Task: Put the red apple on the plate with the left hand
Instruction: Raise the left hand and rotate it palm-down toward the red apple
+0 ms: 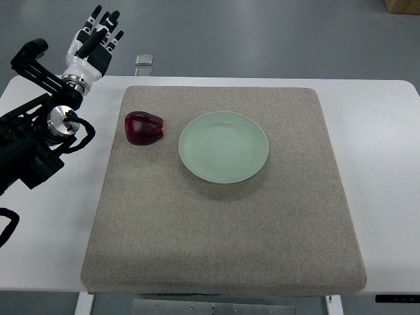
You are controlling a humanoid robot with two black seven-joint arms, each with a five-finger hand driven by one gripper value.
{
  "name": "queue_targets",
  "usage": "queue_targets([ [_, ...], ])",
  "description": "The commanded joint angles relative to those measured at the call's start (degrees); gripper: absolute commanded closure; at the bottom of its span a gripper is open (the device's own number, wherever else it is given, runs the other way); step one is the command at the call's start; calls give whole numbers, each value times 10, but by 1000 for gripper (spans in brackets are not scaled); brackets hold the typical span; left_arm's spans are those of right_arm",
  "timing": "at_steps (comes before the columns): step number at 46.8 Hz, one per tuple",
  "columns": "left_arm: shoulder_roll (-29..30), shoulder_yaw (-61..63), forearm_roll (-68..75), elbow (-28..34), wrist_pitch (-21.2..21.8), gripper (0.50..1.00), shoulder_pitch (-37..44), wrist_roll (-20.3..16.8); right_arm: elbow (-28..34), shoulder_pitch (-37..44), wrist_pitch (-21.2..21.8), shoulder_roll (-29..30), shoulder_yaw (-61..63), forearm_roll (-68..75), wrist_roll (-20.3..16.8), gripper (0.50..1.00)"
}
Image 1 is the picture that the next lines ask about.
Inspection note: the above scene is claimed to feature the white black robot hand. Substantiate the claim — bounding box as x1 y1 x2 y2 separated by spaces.
64 5 124 82

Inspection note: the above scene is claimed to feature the dark red apple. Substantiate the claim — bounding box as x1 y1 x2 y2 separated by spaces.
124 111 164 146

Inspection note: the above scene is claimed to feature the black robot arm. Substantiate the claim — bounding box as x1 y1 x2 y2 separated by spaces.
1 39 96 192

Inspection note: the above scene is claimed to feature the lower metal floor plate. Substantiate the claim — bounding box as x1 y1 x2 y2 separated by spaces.
135 67 152 76

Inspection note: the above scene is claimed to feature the metal floor plate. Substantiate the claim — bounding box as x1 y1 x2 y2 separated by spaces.
135 67 152 76
135 54 154 66

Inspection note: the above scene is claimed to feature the upper metal floor plate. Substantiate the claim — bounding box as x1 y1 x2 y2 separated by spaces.
135 54 154 66

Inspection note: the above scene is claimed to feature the light green plate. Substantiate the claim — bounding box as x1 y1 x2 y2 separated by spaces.
178 111 269 184

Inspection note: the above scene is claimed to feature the beige fabric cushion mat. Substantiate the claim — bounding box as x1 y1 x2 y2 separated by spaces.
81 86 367 297

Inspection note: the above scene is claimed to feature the white table leg left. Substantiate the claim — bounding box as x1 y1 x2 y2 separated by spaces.
74 292 95 315

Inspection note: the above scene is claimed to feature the white table leg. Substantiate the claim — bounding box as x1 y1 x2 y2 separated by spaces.
74 292 95 315
325 295 344 315

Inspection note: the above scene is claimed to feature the cardboard box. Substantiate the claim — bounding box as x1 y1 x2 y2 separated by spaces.
385 0 420 15

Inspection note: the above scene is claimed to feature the white table leg right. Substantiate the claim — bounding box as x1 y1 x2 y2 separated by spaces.
325 295 344 315

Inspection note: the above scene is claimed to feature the black table control panel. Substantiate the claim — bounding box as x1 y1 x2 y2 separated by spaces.
375 295 419 303

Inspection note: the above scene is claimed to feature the black cable loop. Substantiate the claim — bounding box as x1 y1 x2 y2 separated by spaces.
0 207 20 249

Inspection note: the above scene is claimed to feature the grey metal base plate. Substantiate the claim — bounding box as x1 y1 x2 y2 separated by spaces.
131 299 296 315

